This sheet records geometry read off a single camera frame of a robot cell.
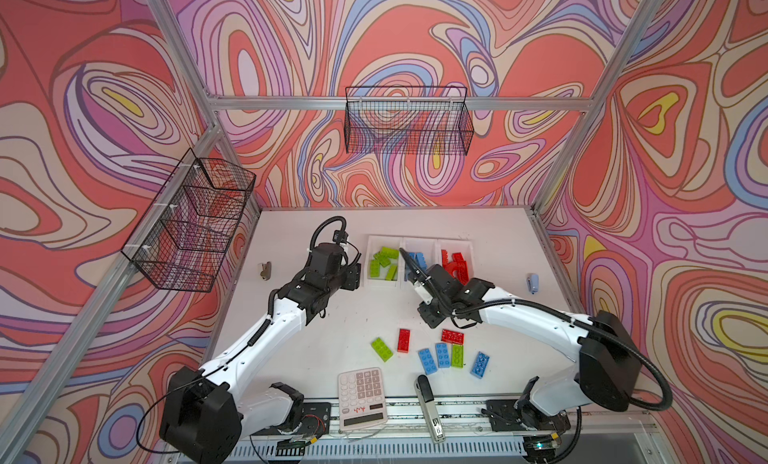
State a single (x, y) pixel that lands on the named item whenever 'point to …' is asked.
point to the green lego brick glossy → (382, 349)
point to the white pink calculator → (361, 399)
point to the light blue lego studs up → (428, 361)
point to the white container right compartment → (454, 246)
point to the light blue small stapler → (533, 283)
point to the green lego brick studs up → (457, 356)
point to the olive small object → (265, 273)
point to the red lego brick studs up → (453, 336)
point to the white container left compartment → (372, 246)
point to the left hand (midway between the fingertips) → (355, 262)
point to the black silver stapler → (430, 407)
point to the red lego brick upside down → (403, 342)
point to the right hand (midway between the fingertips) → (433, 313)
